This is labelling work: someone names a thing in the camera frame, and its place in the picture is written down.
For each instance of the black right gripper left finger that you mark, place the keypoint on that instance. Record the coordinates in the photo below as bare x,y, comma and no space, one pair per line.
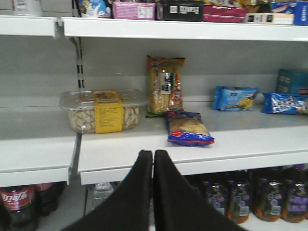
128,207

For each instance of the pink snack box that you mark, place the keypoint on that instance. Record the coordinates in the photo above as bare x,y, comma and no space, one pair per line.
133,10

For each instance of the blue red snack bag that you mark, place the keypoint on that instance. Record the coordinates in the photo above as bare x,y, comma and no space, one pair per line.
186,128

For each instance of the coke bottle red label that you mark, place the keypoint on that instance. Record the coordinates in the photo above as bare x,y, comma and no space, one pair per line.
19,202

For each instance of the white snack shelf board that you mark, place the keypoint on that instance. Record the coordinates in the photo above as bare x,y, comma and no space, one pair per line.
37,145
243,140

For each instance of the blue cracker pack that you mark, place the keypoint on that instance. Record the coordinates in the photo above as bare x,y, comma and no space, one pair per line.
234,98

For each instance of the clear cookie box yellow label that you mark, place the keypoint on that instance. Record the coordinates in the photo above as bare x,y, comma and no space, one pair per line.
103,111

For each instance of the purple juice bottle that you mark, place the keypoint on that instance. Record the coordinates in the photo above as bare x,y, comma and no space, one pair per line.
240,196
295,198
267,194

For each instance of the white snack shelf board right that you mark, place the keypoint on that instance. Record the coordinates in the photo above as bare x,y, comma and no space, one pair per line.
243,140

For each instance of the white snack shelf board left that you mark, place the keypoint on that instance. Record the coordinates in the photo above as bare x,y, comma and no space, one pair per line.
37,145

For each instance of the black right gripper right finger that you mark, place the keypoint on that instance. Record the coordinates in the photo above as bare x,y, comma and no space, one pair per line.
177,207

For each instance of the blue cookie pack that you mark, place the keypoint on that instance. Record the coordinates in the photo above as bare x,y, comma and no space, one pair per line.
283,103

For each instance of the clear water bottle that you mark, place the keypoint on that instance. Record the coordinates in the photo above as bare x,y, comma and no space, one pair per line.
101,191

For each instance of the black snack box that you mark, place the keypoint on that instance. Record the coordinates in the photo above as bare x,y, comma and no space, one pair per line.
179,10

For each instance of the orange rice cracker bag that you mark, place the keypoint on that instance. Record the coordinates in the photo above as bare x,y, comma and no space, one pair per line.
165,92

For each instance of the teal snack box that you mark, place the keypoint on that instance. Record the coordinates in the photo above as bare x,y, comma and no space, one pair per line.
292,81

